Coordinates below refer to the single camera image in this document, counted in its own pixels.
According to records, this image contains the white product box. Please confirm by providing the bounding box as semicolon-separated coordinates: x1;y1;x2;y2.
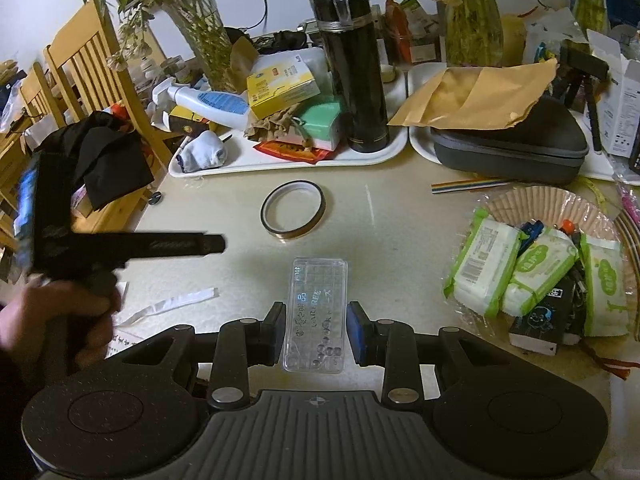
597;57;640;158

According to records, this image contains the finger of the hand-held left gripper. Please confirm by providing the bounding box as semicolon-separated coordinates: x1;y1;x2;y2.
72;232;227;267

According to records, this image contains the amber tape ring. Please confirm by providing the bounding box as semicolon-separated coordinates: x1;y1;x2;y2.
260;181;327;237

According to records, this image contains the black cloth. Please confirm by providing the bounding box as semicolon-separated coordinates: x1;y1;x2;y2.
32;112;155;211

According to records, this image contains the red packet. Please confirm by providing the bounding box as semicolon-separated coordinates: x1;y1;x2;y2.
252;140;331;165

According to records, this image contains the yellow cardboard box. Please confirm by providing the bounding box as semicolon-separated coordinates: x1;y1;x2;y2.
246;55;322;121

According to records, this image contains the brown paper envelope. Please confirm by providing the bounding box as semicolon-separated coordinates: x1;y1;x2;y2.
387;57;558;133

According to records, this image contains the black thermos bottle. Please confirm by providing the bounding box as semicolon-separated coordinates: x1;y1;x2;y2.
312;0;391;153

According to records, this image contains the clear plastic case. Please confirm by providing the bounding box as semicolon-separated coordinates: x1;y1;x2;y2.
283;257;349;373

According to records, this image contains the orange snack packet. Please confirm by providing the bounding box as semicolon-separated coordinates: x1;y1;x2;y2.
385;0;416;63

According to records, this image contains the white sock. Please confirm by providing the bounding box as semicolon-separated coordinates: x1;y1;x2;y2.
177;131;228;170

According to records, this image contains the person's left hand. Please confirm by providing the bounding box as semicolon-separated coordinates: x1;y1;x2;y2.
0;280;123;368

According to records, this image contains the yellow jar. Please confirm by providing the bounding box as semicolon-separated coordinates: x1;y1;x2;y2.
500;14;528;66

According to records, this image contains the striped woven basket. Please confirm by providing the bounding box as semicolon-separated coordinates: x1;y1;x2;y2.
617;200;640;261

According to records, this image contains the mint green box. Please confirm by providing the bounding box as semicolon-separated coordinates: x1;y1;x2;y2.
300;100;346;151

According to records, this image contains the wooden chair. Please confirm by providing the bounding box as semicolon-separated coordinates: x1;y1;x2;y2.
20;62;66;131
42;0;173;211

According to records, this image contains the white paper sheet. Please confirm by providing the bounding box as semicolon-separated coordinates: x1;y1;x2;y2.
107;330;151;361

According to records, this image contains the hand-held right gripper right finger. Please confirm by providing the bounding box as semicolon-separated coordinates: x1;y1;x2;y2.
347;301;563;407

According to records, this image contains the black box with white label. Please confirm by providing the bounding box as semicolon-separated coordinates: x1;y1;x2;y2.
509;275;576;356

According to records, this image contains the black mini tripod camera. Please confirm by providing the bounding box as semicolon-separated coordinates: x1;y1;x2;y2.
552;40;611;153

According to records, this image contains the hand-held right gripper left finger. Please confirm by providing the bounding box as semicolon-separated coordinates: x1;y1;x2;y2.
102;301;287;411

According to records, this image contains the rainbow ribbon cable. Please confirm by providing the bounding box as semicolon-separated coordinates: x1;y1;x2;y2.
431;176;506;195

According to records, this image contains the dark grey hard case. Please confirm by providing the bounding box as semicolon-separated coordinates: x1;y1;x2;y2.
431;95;591;186

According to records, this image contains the black gold-trim box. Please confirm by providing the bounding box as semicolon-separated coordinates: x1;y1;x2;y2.
167;105;211;136

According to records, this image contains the green wet wipe pack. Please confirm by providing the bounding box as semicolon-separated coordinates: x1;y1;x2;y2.
501;227;578;317
577;234;626;338
444;208;523;318

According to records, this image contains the white tray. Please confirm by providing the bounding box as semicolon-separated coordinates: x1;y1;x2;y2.
167;110;408;178
407;67;640;183

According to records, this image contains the basket of wet wipes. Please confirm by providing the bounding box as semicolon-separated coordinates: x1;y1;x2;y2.
477;186;623;341

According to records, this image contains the white paper strip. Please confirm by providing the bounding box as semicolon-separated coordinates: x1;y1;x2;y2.
112;287;220;328

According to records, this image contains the white spray bottle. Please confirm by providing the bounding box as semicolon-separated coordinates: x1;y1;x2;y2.
152;82;251;131

